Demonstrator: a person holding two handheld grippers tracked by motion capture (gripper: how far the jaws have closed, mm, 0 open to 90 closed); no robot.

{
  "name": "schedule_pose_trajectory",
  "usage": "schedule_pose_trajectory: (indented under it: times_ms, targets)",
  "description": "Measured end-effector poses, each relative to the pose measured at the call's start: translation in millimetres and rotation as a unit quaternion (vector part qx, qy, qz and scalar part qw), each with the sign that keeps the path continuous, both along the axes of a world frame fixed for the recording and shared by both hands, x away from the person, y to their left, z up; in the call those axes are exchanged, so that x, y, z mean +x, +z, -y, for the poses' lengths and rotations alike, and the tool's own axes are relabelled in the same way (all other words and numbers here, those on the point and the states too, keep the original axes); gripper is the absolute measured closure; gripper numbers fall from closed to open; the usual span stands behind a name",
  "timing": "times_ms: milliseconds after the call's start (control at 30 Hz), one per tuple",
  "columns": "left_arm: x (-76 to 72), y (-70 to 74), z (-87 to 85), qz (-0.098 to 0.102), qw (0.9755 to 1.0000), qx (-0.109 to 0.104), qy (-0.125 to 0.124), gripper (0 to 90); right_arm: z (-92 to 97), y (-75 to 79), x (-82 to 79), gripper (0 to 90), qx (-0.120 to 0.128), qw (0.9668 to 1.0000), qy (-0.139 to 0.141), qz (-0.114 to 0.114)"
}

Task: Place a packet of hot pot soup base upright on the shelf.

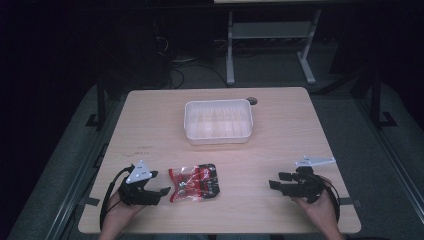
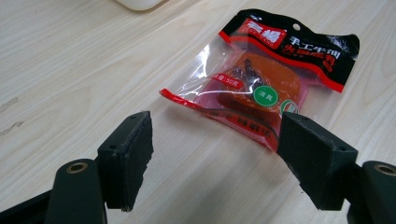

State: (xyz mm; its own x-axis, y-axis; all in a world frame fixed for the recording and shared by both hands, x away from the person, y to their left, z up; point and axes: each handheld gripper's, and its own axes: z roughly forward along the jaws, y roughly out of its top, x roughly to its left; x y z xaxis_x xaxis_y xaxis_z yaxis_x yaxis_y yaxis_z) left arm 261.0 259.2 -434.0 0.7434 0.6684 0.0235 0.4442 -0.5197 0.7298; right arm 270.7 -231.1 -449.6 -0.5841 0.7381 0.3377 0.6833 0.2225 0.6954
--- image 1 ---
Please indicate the black metal stand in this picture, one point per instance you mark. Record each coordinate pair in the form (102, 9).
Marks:
(100, 103)
(376, 100)

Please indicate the white plastic container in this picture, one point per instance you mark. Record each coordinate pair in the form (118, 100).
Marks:
(218, 121)

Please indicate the person's right hand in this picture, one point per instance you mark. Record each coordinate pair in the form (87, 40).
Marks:
(320, 211)

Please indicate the grey tape strip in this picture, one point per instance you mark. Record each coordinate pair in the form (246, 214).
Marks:
(92, 201)
(350, 201)

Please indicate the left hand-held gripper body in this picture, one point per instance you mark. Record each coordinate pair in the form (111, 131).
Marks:
(138, 195)

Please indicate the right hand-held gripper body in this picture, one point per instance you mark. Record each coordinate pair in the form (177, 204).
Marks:
(306, 186)

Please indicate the grey metal desk frame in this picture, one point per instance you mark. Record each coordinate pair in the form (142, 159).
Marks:
(270, 30)

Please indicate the red and black snack packet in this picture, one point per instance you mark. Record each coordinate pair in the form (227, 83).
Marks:
(195, 182)

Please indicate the person's left hand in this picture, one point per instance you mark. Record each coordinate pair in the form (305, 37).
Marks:
(118, 211)

